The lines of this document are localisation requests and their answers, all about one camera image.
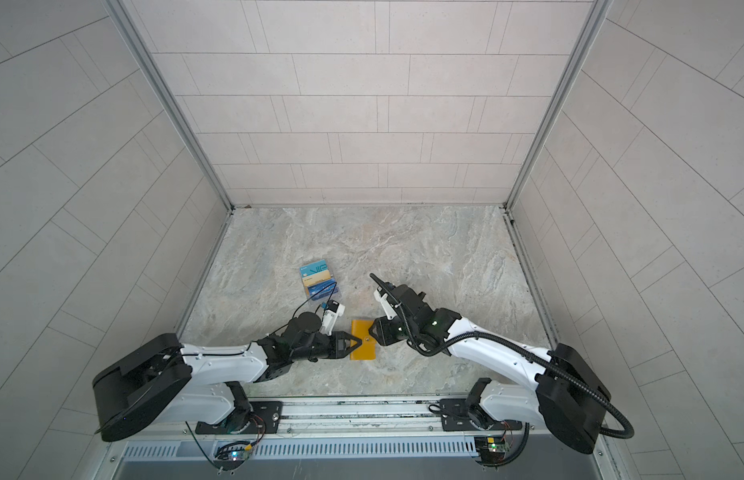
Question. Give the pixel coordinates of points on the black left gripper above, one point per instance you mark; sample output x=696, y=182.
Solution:
x=333, y=345

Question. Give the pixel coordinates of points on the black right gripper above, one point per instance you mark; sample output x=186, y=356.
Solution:
x=381, y=331

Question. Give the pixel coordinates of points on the yellow leather card holder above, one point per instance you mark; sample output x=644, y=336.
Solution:
x=365, y=347

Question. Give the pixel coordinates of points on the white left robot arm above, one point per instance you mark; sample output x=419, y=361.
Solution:
x=166, y=381

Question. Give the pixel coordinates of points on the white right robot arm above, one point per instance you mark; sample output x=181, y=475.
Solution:
x=557, y=387

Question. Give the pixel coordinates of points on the blue card in stand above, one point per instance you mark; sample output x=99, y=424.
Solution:
x=321, y=289

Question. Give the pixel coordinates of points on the beige card in stand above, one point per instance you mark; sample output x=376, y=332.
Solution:
x=316, y=279

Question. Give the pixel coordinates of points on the teal card in stand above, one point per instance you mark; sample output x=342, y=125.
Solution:
x=313, y=268

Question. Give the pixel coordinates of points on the perforated vent strip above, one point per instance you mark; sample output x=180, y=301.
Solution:
x=310, y=448

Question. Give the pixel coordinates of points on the left green circuit board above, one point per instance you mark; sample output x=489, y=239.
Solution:
x=236, y=452

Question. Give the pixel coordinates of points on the green circuit board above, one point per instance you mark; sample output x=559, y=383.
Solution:
x=491, y=450
x=236, y=452

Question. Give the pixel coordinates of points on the right green circuit board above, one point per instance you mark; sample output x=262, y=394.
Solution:
x=491, y=450

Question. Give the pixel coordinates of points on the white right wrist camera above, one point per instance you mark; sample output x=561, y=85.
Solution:
x=383, y=299

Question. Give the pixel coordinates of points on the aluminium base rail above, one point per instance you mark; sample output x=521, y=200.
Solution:
x=360, y=414

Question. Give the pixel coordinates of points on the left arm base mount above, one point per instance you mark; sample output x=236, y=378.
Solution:
x=261, y=417

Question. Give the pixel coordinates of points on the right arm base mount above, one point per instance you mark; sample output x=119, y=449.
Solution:
x=459, y=415

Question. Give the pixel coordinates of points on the left corner metal post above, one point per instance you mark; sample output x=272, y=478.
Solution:
x=137, y=46

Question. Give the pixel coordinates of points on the corner metal post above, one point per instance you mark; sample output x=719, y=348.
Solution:
x=137, y=46
x=587, y=36

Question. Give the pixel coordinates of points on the right corner metal post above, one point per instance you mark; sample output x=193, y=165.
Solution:
x=587, y=36

